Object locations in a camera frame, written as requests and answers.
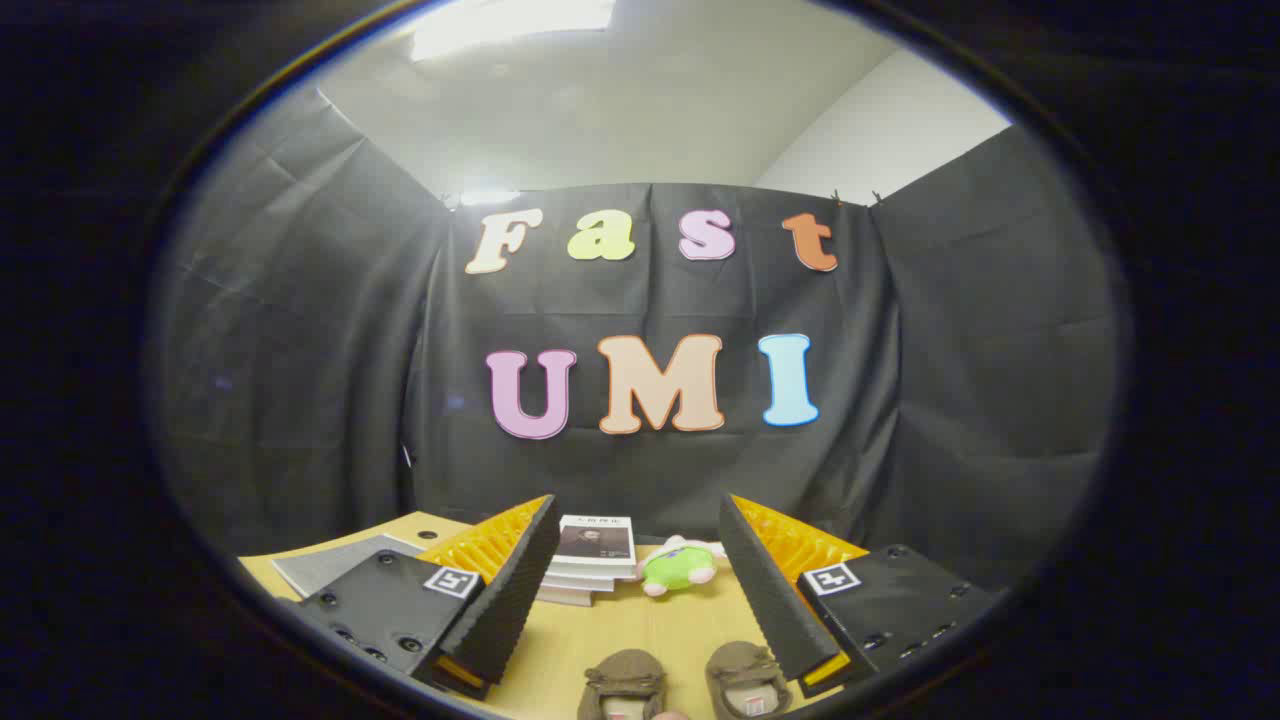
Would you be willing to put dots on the beige fabric storage box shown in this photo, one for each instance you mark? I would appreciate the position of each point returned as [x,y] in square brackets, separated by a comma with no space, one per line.
[335,565]

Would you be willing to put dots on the green plush toy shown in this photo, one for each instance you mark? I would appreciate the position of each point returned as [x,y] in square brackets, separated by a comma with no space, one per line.
[675,570]

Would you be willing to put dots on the ceiling light panel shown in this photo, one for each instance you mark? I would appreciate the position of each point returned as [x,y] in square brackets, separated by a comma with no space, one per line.
[510,25]

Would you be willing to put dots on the brown fuzzy slipper shoe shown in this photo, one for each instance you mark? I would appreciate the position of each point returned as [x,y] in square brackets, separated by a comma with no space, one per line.
[622,675]
[745,668]

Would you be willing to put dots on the thin pale book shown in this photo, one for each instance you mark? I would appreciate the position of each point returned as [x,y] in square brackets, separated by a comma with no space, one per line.
[562,596]

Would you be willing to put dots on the white portrait cover book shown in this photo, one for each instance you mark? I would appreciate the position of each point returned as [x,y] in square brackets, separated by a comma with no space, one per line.
[597,545]

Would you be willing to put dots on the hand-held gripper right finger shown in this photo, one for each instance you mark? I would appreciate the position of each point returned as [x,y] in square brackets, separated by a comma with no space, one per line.
[775,610]

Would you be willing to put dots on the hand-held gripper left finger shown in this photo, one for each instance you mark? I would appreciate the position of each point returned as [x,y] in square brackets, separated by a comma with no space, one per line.
[515,610]

